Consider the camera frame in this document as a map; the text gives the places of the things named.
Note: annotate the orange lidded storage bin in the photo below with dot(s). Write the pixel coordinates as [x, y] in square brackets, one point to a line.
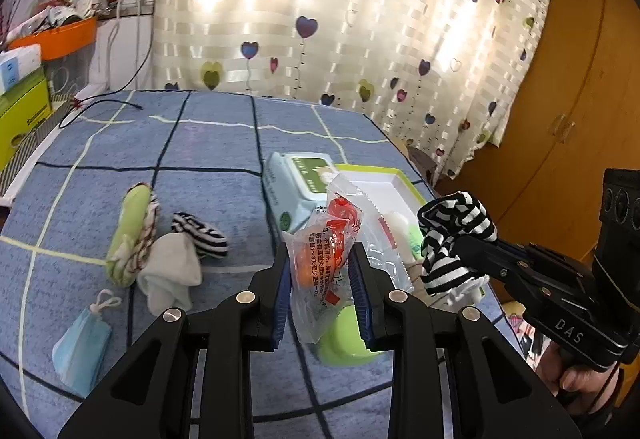
[60, 39]

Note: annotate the blue checked bed sheet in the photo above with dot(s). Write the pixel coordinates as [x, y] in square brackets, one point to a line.
[210, 144]

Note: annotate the wet wipes pack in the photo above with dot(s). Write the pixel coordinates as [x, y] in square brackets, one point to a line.
[300, 189]

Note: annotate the wooden wardrobe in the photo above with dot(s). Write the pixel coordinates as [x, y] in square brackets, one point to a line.
[565, 94]

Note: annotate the white box green edge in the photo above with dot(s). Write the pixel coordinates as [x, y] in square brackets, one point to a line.
[385, 184]

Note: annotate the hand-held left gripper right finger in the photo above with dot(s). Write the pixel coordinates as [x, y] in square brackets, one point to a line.
[360, 294]

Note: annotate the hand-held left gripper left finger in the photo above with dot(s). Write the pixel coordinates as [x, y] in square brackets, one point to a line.
[284, 294]

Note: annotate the white blue carton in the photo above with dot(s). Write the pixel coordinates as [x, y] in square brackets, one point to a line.
[17, 66]

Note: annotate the blue face mask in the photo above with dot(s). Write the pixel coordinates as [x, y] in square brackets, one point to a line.
[82, 349]

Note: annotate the green patterned sock pair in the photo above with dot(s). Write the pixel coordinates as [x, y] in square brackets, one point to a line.
[127, 229]

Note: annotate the black white striped box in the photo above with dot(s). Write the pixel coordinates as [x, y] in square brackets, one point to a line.
[30, 154]

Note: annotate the green cardboard box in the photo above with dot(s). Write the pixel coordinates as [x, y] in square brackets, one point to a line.
[20, 119]

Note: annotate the black white striped sock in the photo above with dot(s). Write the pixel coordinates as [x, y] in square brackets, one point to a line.
[450, 219]
[200, 234]

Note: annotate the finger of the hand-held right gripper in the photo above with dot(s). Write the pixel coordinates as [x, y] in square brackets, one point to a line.
[480, 254]

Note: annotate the clear snack bag orange contents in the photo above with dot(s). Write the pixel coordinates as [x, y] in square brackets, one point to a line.
[325, 244]

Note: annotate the person's right hand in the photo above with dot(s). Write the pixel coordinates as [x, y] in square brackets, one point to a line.
[580, 379]

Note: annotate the green round container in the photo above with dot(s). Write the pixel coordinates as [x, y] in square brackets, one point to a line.
[345, 339]

